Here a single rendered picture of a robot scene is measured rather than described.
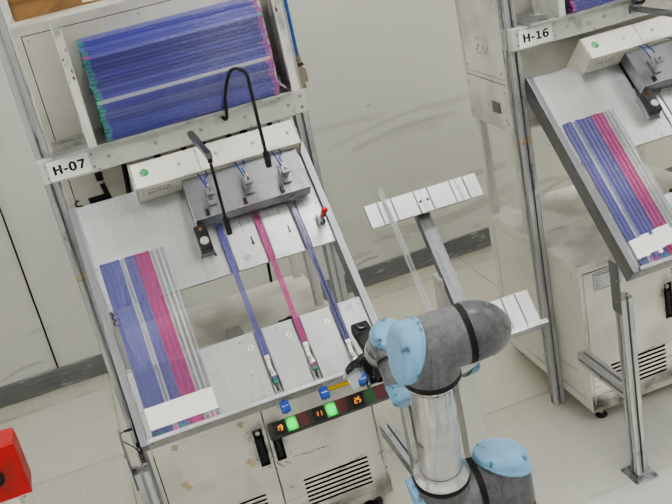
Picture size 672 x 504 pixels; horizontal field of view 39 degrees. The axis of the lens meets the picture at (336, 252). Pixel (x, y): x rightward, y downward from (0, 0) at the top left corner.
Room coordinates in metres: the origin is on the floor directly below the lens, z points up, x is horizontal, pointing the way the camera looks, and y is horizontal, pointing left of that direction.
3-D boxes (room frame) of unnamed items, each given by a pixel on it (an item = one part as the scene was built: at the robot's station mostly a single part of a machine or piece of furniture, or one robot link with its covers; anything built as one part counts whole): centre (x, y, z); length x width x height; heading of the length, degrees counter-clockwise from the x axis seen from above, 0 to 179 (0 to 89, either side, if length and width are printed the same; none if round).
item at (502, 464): (1.66, -0.24, 0.72); 0.13 x 0.12 x 0.14; 100
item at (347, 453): (2.78, 0.40, 0.31); 0.70 x 0.65 x 0.62; 104
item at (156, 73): (2.68, 0.31, 1.52); 0.51 x 0.13 x 0.27; 104
